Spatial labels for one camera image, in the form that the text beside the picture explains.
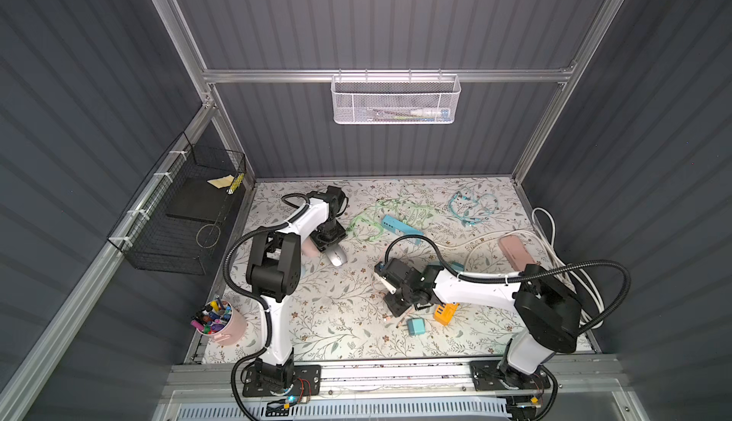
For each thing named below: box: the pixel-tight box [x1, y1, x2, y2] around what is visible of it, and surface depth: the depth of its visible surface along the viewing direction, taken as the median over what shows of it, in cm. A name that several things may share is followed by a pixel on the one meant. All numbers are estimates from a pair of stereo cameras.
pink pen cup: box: [190, 298, 247, 346], surface depth 74 cm
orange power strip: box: [433, 302, 460, 327], surface depth 84 cm
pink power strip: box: [499, 235, 537, 272], surface depth 98 cm
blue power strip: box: [381, 214, 424, 236], surface depth 104 cm
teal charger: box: [406, 318, 427, 336], surface depth 83 cm
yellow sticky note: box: [206, 174, 235, 189], surface depth 83 cm
